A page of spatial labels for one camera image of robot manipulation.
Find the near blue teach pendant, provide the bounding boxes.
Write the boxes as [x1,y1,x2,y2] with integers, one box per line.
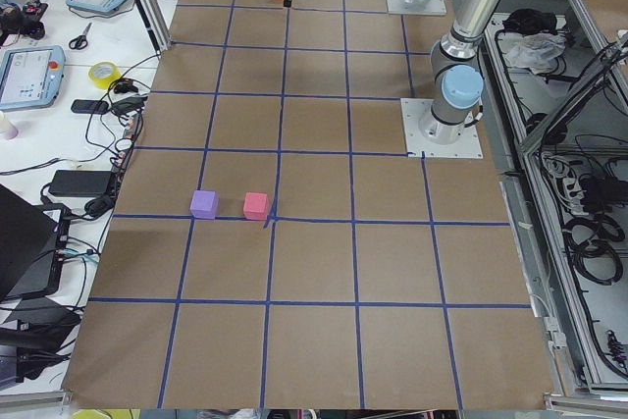
[1,45,66,112]

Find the purple foam block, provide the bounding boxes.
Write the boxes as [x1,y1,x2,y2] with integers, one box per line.
[189,189,219,220]

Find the crumpled white cloth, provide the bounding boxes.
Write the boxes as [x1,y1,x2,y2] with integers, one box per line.
[504,32,567,75]

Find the black handled scissors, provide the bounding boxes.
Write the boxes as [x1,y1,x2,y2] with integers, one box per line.
[68,23,92,51]

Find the yellow tape roll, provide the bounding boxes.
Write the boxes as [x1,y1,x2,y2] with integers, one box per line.
[88,61,122,90]

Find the black power adapter brick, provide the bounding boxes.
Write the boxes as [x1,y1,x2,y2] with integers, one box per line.
[49,170,112,197]

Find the black phone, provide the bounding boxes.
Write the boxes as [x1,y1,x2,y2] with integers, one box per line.
[71,99,109,115]

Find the pink foam block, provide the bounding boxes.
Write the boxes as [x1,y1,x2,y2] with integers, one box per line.
[242,192,270,221]

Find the black laptop computer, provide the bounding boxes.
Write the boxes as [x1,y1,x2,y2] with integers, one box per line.
[1,186,70,302]

